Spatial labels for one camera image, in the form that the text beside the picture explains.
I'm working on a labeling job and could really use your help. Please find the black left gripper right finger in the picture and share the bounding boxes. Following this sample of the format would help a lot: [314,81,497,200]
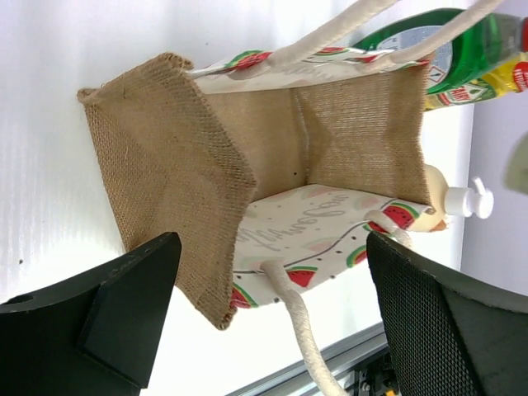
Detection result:
[366,232,527,396]

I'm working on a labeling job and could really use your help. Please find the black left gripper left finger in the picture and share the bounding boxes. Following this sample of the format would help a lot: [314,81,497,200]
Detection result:
[1,233,182,396]

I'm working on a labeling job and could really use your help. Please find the white pump lotion bottle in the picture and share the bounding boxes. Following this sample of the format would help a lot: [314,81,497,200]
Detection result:
[408,165,494,233]

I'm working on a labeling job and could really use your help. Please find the watermelon print canvas bag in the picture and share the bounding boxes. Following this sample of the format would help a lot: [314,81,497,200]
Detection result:
[78,1,497,395]

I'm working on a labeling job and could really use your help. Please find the yellow dish soap bottle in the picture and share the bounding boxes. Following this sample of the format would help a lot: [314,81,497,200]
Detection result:
[425,53,527,111]

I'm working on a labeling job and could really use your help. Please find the green dish soap bottle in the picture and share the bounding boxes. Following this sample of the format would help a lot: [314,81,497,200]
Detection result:
[351,8,527,94]

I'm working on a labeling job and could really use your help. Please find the aluminium mounting rail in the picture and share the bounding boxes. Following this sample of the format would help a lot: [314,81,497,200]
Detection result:
[228,323,390,396]

